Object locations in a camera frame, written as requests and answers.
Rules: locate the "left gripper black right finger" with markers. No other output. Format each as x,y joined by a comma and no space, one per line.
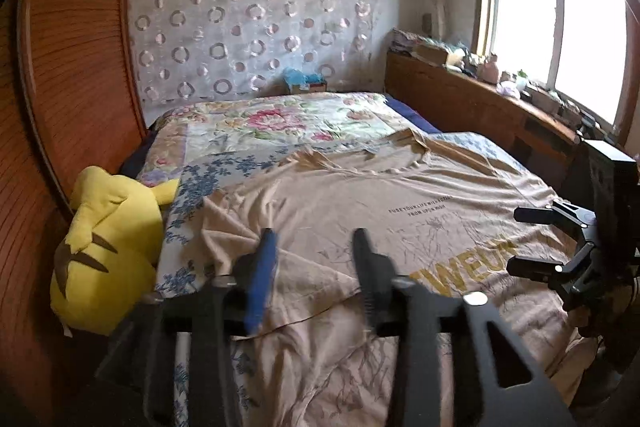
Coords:
375,274

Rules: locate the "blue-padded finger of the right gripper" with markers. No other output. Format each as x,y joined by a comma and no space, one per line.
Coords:
537,270

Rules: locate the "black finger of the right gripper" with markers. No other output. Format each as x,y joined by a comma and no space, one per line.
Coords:
562,215

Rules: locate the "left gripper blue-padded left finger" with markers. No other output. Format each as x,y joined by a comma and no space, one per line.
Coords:
253,275

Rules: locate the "wooden sideboard cabinet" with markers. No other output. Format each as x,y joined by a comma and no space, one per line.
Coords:
457,103

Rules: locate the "blue floral white bedsheet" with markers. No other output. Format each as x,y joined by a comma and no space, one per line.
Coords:
422,197

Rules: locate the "pink floral quilt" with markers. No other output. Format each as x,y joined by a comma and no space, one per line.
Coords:
194,131

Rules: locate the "pink bottle on sideboard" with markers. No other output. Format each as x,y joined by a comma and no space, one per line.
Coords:
488,71

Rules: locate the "dark blue blanket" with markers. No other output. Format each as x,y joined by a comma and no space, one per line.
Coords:
410,114

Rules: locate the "yellow plush toy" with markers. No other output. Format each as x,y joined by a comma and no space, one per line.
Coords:
106,262

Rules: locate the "blue tissue box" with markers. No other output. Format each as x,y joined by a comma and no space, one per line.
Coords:
297,82

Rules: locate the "cardboard box on sideboard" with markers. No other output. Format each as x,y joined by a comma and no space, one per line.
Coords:
437,55

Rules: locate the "wooden slatted wardrobe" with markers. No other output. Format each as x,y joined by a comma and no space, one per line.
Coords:
68,101

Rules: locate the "window with brown frame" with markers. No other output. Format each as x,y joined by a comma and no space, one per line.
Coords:
585,53

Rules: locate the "circle-patterned wall curtain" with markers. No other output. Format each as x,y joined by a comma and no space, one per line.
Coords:
187,51

